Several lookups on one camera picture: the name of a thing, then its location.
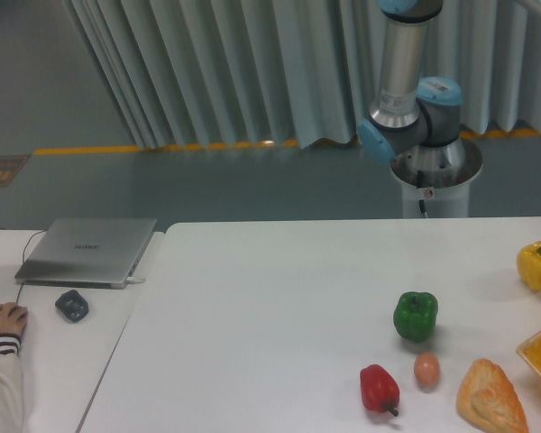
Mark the person's hand on mouse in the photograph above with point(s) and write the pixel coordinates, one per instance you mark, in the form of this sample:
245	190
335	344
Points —
9	319

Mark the triangular golden bread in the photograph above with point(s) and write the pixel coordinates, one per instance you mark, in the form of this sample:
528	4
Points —
487	399

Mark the black computer mouse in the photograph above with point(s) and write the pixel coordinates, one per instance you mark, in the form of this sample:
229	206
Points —
23	319

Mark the white striped sleeve forearm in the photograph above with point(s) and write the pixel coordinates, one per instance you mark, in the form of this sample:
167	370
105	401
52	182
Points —
11	384

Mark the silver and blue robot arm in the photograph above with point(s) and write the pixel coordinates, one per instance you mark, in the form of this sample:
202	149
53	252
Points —
399	67

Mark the small dark grey controller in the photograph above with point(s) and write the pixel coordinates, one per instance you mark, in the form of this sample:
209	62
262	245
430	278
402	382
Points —
73	306

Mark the silver closed laptop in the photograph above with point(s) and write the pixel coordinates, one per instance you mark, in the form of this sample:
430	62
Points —
100	253

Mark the pale green pleated curtain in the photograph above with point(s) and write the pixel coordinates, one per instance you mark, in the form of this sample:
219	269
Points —
207	72

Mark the red bell pepper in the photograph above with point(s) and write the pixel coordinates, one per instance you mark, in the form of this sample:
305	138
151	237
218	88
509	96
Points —
379	391

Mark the green bell pepper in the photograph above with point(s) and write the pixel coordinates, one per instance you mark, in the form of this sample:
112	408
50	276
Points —
414	317

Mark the brown egg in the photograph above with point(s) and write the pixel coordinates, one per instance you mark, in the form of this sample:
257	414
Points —
427	370

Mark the yellow bell pepper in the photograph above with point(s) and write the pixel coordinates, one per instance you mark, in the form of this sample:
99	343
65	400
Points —
529	265

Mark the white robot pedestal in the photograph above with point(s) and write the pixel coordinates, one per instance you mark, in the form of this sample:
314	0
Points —
436	182

